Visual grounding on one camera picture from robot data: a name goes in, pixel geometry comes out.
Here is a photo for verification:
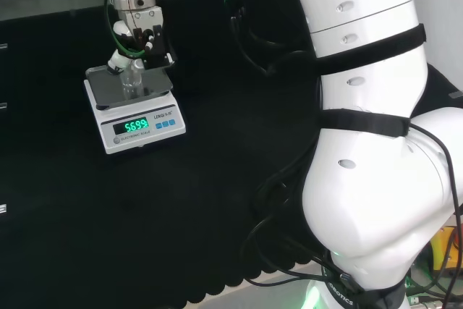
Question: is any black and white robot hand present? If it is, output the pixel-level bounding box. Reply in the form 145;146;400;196
106;5;164;75

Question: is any white electronic balance steel pan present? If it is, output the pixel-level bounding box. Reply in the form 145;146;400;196
83;64;187;156

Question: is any black bench cloth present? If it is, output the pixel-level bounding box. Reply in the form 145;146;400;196
0;0;463;309

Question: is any yellow stop button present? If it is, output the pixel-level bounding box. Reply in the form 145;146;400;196
429;225;463;274

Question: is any green cable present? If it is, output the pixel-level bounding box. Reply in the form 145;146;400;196
103;0;146;60

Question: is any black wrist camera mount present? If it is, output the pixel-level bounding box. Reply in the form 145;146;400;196
143;24;178;70

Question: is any black cable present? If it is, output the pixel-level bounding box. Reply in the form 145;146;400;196
228;0;321;77
239;77;328;288
407;122;463;305

